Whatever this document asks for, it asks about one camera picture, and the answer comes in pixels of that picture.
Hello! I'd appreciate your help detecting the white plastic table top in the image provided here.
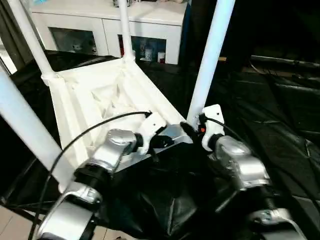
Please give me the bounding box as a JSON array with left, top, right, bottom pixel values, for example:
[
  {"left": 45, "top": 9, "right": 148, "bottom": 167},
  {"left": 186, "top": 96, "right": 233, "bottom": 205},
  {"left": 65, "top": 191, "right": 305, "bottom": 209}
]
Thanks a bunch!
[{"left": 41, "top": 58, "right": 195, "bottom": 194}]

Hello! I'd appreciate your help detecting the black plastic mat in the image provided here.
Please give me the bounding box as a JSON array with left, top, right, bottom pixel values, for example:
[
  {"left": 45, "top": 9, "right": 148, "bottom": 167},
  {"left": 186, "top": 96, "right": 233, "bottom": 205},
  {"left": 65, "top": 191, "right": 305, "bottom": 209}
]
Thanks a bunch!
[{"left": 0, "top": 48, "right": 320, "bottom": 240}]

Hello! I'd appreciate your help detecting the red box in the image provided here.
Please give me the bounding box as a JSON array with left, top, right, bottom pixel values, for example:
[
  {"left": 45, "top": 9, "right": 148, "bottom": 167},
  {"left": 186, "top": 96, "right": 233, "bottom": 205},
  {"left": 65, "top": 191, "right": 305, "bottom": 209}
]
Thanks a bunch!
[{"left": 118, "top": 36, "right": 125, "bottom": 58}]

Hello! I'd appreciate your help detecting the large black box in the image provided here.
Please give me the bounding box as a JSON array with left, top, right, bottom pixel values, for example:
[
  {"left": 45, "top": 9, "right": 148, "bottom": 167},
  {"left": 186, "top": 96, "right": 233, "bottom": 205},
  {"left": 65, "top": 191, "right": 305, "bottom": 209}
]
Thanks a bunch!
[{"left": 178, "top": 0, "right": 320, "bottom": 74}]

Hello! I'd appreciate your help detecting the black metal table foot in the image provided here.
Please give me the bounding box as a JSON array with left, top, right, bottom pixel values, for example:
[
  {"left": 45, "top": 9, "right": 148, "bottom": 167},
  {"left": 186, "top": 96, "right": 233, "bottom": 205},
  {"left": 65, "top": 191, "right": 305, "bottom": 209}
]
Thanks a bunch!
[{"left": 0, "top": 196, "right": 39, "bottom": 221}]

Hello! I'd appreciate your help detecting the white glass-door cabinet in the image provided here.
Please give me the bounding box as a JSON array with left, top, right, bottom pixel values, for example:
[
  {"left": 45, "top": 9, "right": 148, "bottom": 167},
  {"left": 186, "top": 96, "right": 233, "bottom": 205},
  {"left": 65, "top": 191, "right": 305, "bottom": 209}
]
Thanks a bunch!
[{"left": 31, "top": 0, "right": 190, "bottom": 66}]

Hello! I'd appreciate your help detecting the grey-brown curtain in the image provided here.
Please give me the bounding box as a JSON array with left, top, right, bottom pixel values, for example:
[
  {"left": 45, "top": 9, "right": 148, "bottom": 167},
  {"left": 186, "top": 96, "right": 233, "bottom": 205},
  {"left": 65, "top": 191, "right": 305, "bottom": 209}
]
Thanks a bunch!
[{"left": 0, "top": 0, "right": 26, "bottom": 74}]

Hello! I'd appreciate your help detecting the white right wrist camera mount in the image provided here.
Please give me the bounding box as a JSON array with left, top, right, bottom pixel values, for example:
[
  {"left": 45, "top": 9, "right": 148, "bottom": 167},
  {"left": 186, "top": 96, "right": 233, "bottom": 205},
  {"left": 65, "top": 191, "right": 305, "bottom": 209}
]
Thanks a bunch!
[{"left": 198, "top": 103, "right": 226, "bottom": 153}]

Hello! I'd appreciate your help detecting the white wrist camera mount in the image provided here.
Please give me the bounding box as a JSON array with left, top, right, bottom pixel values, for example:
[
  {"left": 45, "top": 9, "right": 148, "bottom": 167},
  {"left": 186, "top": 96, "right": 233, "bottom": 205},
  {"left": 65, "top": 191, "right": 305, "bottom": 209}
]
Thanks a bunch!
[
  {"left": 135, "top": 111, "right": 168, "bottom": 155},
  {"left": 198, "top": 103, "right": 226, "bottom": 153}
]

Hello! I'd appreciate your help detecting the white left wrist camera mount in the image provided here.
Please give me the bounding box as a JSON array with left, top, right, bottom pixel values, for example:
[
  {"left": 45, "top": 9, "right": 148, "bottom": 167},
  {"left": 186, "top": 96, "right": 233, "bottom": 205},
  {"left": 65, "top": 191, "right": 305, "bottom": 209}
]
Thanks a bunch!
[{"left": 135, "top": 111, "right": 168, "bottom": 155}]

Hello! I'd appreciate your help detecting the dark horizontal metal rail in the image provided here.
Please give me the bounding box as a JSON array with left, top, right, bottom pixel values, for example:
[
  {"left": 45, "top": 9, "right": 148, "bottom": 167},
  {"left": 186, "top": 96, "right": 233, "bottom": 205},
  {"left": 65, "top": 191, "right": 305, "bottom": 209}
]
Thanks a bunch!
[{"left": 250, "top": 54, "right": 320, "bottom": 70}]

